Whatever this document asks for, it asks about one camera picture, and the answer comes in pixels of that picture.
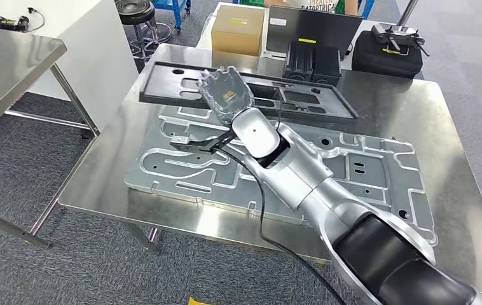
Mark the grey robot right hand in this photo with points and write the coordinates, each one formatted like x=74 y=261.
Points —
x=226 y=94

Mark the black plastic frame part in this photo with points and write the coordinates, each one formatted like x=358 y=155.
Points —
x=165 y=90

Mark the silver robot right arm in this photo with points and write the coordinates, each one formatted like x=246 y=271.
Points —
x=300 y=177

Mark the steel workbench table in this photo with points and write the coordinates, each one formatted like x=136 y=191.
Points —
x=392 y=109

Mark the brown cardboard box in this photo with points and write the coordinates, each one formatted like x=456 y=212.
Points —
x=236 y=38

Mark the grey metal fixture plate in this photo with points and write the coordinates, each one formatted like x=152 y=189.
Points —
x=182 y=181

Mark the blue metal cart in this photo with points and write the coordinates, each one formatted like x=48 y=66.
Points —
x=178 y=8

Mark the black round stool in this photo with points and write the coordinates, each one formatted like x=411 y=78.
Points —
x=133 y=10

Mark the printed white box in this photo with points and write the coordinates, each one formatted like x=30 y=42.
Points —
x=317 y=5

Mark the white cabinet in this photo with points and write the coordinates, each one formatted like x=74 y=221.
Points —
x=89 y=50

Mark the black carry case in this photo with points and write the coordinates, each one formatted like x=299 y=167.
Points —
x=375 y=63

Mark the black and silver hand tool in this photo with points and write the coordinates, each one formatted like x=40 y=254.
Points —
x=399 y=35

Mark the chrome pole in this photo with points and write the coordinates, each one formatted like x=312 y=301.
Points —
x=407 y=10

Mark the steel side table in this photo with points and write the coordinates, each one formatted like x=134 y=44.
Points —
x=5 y=63

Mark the white wrist camera on bracket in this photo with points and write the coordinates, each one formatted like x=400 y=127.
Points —
x=190 y=147

